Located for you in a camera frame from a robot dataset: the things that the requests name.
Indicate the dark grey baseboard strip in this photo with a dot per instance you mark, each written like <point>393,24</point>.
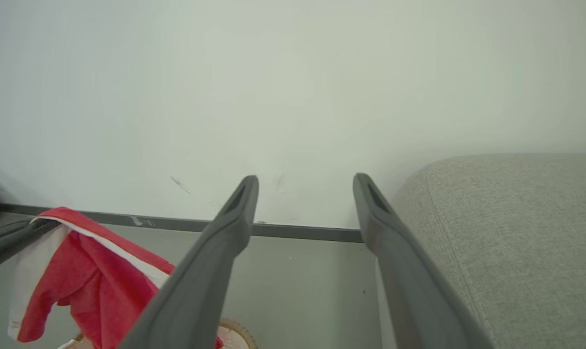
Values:
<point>292,231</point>

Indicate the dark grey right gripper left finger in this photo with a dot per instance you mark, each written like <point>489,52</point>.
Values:
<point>200,281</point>

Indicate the red and white garment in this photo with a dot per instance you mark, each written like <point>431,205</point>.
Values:
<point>89,281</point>

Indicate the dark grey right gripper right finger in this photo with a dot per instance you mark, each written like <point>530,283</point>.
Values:
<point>409,291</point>

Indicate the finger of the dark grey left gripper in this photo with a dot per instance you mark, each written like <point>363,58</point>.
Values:
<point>4,231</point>
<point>7,247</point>

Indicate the grey fabric ottoman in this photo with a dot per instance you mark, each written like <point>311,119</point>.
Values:
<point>515,242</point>

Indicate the white perforated laundry basket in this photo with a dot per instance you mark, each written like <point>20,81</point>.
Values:
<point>240,332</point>

